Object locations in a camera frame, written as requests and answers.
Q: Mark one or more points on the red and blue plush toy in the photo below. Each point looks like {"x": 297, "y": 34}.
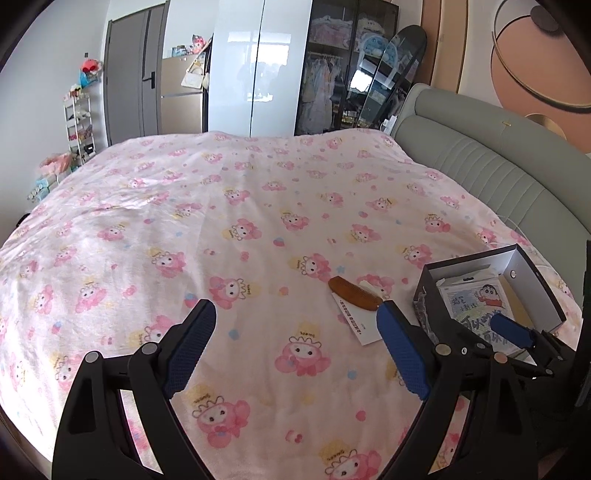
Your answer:
{"x": 90, "y": 71}

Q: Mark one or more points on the pink plush toy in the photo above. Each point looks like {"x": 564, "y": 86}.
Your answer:
{"x": 55, "y": 164}

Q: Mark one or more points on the green padded bed headboard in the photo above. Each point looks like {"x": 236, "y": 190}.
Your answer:
{"x": 485, "y": 152}

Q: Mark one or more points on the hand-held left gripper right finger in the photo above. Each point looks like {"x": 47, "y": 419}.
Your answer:
{"x": 400, "y": 350}

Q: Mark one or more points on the crumpled clear plastic bag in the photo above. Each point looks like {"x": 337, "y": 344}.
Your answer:
{"x": 427, "y": 314}

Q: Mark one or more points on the dark glass display cabinet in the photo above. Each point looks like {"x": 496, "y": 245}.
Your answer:
{"x": 332, "y": 69}

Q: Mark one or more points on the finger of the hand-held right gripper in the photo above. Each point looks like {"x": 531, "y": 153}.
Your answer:
{"x": 467, "y": 336}
{"x": 511, "y": 330}

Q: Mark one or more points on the light blue toy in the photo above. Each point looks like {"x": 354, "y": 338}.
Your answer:
{"x": 42, "y": 189}

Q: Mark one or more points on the pink cartoon printed blanket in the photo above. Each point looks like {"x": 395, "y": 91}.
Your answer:
{"x": 231, "y": 207}

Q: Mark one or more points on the brown wooden comb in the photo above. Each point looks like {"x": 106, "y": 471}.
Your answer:
{"x": 344, "y": 286}

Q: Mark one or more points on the black cardboard box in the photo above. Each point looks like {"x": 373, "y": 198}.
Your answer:
{"x": 538, "y": 290}

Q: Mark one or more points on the cartoon printed packet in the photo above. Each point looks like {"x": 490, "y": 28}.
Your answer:
{"x": 466, "y": 300}

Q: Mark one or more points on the white paper card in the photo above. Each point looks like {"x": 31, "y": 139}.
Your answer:
{"x": 363, "y": 330}

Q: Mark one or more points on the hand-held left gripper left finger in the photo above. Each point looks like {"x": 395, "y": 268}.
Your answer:
{"x": 190, "y": 348}

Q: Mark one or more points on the cream handbag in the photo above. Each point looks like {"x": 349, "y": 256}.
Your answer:
{"x": 193, "y": 76}

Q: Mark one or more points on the standing oval mirror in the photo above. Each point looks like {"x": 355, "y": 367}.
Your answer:
{"x": 406, "y": 50}

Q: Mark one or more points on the white glossy wardrobe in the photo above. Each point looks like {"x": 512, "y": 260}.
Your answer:
{"x": 254, "y": 69}

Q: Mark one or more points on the grey door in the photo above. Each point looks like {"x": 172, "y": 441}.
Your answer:
{"x": 131, "y": 74}

